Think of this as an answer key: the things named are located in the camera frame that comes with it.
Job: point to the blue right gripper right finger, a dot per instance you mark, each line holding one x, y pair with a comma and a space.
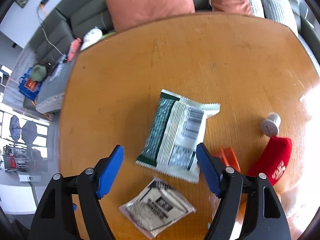
212, 168

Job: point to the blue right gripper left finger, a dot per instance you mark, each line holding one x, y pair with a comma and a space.
107, 170

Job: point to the orange plastic piece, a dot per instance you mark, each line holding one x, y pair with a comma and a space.
228, 157

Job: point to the green white snack packet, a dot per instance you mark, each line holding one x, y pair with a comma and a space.
178, 127

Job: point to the small white sachet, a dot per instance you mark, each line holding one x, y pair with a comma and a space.
157, 207

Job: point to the red pouch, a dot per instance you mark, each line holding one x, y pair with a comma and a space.
274, 159

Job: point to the white plastic cap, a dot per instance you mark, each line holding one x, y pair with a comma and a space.
270, 125

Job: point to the grey open umbrella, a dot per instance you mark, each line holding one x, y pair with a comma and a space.
29, 132

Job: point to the metal rack with plants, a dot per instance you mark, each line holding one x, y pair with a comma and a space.
23, 160

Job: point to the grey quilted sofa cover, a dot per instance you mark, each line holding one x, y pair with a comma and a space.
51, 95

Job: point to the blue open umbrella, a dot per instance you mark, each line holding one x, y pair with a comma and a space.
14, 128

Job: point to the blue shopping bag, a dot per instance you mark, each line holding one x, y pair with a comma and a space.
29, 88

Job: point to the green hat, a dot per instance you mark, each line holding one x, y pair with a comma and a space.
38, 73

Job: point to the blue patterned book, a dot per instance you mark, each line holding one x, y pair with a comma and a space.
58, 67

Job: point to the white plush toy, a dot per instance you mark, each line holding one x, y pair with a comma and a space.
91, 37

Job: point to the green sofa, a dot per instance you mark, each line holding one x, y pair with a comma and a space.
74, 18

